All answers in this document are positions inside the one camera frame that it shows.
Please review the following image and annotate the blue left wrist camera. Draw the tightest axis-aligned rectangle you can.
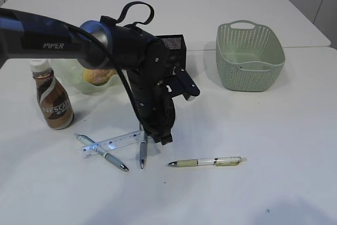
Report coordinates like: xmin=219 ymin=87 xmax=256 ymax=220
xmin=163 ymin=67 xmax=200 ymax=101

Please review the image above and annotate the brown coffee drink bottle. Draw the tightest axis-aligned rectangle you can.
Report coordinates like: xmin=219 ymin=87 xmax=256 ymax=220
xmin=29 ymin=59 xmax=74 ymax=130

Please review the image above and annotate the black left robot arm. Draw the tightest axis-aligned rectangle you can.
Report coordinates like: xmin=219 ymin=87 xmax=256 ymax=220
xmin=1 ymin=8 xmax=175 ymax=145

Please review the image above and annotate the grey grip pen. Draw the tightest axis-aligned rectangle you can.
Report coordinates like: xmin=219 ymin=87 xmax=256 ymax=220
xmin=139 ymin=132 xmax=148 ymax=169
xmin=74 ymin=133 xmax=129 ymax=172

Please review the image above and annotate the green plastic woven basket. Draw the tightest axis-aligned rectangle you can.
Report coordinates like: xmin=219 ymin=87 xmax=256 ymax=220
xmin=216 ymin=20 xmax=285 ymax=92

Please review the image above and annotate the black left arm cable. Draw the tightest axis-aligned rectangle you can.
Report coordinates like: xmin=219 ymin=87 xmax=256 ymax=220
xmin=63 ymin=2 xmax=176 ymax=141

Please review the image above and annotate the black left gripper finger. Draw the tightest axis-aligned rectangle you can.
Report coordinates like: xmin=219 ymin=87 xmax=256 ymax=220
xmin=152 ymin=134 xmax=173 ymax=145

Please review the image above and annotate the clear plastic ruler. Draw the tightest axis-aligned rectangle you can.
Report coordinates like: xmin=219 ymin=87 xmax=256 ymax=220
xmin=80 ymin=130 xmax=147 ymax=158

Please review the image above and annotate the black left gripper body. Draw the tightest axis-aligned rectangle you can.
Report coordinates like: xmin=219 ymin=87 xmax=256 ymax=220
xmin=127 ymin=25 xmax=175 ymax=135

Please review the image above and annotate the green wavy glass plate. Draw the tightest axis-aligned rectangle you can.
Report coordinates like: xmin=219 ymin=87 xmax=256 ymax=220
xmin=49 ymin=59 xmax=122 ymax=95

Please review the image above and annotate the sugared bread loaf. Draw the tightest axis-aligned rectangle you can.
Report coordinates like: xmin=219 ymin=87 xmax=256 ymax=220
xmin=82 ymin=69 xmax=116 ymax=86

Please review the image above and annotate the beige grip white pen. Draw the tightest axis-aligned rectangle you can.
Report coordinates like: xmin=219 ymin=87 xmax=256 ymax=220
xmin=168 ymin=156 xmax=247 ymax=168

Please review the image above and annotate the black mesh pen holder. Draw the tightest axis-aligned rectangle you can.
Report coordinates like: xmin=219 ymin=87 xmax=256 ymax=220
xmin=157 ymin=34 xmax=186 ymax=75

